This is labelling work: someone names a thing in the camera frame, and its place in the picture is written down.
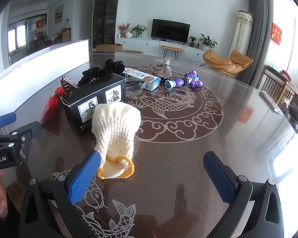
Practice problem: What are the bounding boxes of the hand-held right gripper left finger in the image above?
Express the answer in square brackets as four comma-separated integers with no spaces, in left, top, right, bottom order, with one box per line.
[19,150,101,238]

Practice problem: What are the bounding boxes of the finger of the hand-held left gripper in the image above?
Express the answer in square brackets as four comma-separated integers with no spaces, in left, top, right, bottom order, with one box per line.
[0,121,43,150]
[0,112,17,135]

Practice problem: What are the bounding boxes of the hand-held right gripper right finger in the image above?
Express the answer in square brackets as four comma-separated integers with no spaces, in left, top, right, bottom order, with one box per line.
[203,151,285,238]

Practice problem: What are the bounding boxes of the red glossy ornament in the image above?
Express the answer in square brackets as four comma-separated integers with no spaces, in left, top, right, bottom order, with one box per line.
[40,87,65,123]

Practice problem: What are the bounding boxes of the white knit glove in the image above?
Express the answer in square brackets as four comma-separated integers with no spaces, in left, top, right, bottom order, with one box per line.
[91,102,142,180]

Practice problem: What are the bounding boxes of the striped brown pouch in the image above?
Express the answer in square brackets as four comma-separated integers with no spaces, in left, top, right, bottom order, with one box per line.
[60,76,78,97]

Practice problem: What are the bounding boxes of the large white storage box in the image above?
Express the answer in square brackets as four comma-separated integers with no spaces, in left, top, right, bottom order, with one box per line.
[0,39,90,139]

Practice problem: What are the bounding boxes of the black printed carton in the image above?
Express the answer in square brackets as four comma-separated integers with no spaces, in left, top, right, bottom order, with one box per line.
[60,73,127,136]

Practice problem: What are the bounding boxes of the black fluffy hair tie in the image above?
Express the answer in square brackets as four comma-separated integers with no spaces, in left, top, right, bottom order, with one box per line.
[77,67,113,88]

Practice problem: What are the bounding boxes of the purple toy dumbbell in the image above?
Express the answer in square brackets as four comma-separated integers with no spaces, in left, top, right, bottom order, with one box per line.
[164,70,203,90]

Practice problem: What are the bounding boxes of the black studded hair tie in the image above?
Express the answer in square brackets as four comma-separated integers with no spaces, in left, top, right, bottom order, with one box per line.
[104,59,126,73]

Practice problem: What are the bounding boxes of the blue and white carton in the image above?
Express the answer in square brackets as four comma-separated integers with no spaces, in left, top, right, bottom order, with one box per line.
[122,67,161,92]

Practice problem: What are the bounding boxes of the brown fish-patterned desktop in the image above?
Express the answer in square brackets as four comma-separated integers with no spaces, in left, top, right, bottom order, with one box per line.
[5,52,298,238]

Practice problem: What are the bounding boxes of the wooden dining table set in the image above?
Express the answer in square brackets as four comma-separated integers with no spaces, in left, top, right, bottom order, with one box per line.
[30,27,72,52]

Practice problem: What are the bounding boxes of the wooden side table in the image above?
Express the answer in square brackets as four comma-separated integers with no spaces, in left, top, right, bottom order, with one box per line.
[283,79,298,129]

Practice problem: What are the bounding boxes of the dark wooden chair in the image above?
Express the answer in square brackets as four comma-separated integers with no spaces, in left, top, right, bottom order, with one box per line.
[261,65,288,102]

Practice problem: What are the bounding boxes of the open cardboard box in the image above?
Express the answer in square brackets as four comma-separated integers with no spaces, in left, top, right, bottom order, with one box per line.
[96,44,123,53]

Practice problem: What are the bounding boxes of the orange rocking chair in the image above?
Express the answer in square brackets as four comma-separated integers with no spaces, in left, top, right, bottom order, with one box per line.
[202,49,254,77]

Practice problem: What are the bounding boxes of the broad-leaf potted plant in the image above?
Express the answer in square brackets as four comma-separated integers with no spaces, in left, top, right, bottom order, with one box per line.
[198,33,218,50]

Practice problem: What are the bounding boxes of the dark glass display cabinet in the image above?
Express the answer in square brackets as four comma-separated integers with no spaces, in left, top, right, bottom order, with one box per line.
[91,0,121,52]

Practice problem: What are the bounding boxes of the small wooden bench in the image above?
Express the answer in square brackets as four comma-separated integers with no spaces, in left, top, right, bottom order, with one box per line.
[160,45,184,60]

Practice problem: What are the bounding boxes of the red flowers in vase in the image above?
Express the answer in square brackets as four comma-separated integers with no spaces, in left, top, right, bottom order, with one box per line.
[118,23,131,38]

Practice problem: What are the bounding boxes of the white television cabinet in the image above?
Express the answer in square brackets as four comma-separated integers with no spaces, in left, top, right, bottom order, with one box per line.
[115,37,206,61]

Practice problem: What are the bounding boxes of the grey curtain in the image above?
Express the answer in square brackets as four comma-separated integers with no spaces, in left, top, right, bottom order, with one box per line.
[246,0,275,87]

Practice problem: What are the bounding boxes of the cloth-covered standing air conditioner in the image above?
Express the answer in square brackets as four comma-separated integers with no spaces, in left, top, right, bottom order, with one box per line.
[227,10,254,57]

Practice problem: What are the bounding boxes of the bushy green potted plant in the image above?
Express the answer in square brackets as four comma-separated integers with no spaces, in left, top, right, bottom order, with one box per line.
[131,24,147,38]

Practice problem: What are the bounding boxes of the black flat television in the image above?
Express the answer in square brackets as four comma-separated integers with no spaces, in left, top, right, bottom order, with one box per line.
[151,19,191,42]

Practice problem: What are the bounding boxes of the framed wall painting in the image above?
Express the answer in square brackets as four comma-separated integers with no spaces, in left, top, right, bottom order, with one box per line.
[54,4,64,25]

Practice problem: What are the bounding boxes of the red wall hanging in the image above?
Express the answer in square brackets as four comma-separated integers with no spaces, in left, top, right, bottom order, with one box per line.
[271,22,283,45]

